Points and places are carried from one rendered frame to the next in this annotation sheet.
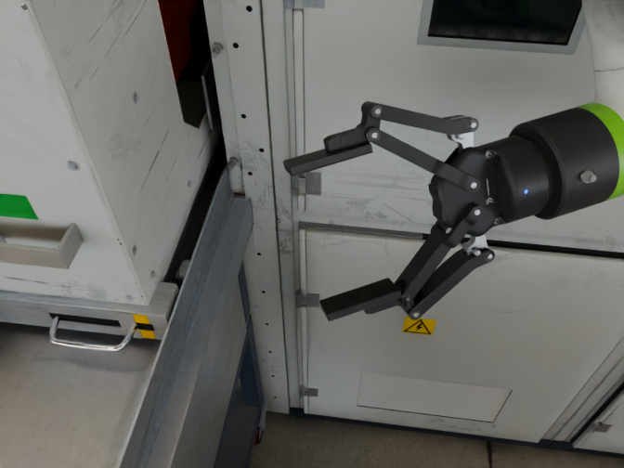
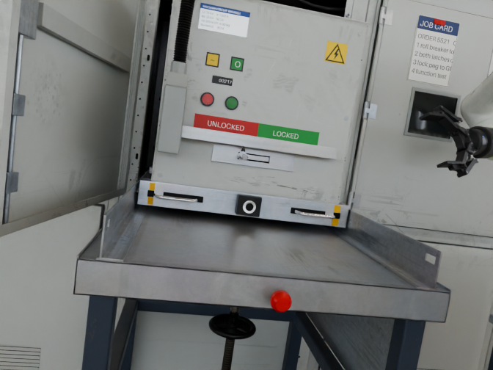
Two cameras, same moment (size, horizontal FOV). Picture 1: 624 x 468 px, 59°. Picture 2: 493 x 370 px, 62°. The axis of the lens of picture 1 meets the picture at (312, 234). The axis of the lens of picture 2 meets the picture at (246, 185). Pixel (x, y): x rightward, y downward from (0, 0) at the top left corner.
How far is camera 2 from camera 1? 104 cm
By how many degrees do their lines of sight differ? 45
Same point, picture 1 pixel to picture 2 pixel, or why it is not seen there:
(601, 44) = (475, 116)
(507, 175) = (476, 131)
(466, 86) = (419, 153)
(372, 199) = (381, 211)
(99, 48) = not seen: hidden behind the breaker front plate
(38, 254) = (328, 150)
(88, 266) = (323, 175)
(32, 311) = (283, 206)
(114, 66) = not seen: hidden behind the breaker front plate
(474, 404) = not seen: outside the picture
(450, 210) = (464, 142)
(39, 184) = (328, 126)
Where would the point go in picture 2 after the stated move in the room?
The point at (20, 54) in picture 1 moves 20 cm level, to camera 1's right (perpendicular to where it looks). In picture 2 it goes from (351, 73) to (417, 87)
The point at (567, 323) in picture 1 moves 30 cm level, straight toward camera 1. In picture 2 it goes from (466, 297) to (474, 327)
